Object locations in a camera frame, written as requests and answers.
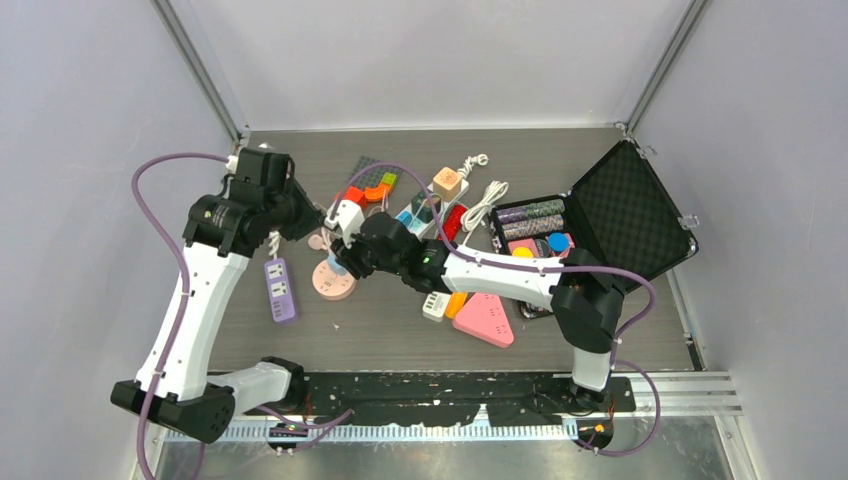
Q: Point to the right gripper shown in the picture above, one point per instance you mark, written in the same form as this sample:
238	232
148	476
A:
349	256

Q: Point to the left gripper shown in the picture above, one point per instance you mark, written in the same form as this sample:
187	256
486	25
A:
312	216

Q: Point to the blue plug adapter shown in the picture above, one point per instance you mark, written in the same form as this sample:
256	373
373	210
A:
410	221

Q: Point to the white multicolour power strip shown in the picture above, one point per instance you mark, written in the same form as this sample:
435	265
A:
445	207

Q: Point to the dark green cube adapter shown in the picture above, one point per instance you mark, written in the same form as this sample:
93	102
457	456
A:
423	204

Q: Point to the light blue charger plug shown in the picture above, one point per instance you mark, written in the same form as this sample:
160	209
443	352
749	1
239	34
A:
336	267

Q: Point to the red cube adapter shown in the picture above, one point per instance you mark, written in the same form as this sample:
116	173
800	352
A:
356	195

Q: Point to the pink round socket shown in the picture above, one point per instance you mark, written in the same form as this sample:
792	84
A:
330	285

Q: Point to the beige cube adapter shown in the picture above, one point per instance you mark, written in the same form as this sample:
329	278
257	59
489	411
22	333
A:
447	184

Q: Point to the purple power strip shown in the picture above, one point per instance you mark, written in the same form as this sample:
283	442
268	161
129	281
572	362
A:
280	293

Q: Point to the pink triangular socket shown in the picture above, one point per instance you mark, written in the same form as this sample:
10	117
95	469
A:
484	317

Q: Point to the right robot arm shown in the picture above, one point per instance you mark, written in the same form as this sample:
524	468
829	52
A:
585	298

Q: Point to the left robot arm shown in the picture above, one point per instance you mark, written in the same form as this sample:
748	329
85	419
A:
173	388

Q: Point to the orange curved block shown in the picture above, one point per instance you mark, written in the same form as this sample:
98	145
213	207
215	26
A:
382	190

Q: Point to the red glitter microphone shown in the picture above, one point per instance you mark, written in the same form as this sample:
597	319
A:
452	223

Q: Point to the grey building baseplate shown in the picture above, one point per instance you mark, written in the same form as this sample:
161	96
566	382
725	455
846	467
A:
368	172

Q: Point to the small white power strip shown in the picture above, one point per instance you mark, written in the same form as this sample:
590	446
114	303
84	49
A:
435	305

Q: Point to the yellow curved block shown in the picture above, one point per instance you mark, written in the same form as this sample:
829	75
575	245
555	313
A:
456	302

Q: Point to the black poker chip case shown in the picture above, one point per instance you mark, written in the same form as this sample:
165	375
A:
619	211

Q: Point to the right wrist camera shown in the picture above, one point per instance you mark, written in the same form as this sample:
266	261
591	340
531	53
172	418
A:
344	217

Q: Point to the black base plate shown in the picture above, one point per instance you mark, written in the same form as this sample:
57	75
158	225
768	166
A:
445	399

